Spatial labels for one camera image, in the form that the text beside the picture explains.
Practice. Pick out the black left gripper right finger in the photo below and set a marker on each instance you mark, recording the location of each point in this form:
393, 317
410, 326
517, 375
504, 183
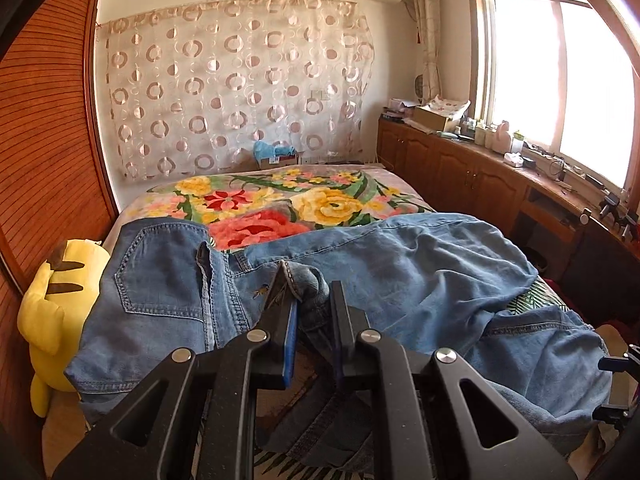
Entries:
434, 416

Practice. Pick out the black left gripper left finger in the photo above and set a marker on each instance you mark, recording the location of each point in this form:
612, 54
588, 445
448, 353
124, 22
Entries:
193, 416

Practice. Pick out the blue denim jeans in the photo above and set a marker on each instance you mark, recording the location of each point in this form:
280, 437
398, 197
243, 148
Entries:
428, 280

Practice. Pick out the palm leaf bed sheet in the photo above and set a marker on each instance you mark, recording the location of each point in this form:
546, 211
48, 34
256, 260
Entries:
272, 465

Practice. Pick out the long wooden cabinet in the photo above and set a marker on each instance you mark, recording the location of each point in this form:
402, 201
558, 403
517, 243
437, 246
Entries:
598, 270

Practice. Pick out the yellow Pikachu plush toy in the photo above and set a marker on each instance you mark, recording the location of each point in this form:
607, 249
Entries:
53, 313

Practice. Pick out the floral blanket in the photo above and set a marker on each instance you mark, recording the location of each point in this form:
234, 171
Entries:
249, 208

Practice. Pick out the blue item on box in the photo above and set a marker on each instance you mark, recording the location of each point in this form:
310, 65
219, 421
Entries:
270, 156

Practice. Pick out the white pink bottle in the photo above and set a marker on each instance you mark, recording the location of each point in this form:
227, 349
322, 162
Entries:
502, 139

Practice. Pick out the wooden slatted wardrobe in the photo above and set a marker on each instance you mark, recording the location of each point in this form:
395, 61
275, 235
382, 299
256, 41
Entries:
53, 177

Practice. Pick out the cardboard box on cabinet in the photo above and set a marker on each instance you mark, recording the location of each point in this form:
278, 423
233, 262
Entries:
440, 114

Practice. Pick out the circle pattern sheer curtain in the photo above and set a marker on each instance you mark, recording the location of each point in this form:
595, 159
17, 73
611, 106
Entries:
199, 88

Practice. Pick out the small round fan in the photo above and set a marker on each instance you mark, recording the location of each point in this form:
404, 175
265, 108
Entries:
419, 88

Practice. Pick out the beige side curtain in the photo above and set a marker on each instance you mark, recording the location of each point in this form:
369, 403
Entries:
428, 24

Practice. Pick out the window with wooden frame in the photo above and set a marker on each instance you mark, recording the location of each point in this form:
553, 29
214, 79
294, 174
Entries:
557, 73

